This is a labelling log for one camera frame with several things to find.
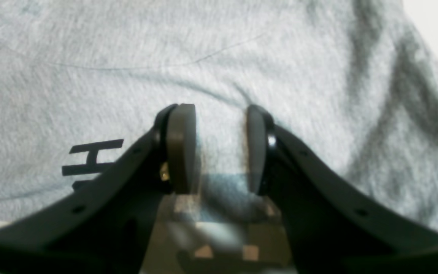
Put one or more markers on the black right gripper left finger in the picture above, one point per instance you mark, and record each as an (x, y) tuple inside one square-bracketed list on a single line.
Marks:
[(106, 225)]

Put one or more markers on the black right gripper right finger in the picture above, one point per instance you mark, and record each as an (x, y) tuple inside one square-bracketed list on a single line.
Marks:
[(331, 227)]

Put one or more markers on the grey T-shirt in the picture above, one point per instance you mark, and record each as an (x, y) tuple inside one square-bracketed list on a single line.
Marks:
[(81, 80)]

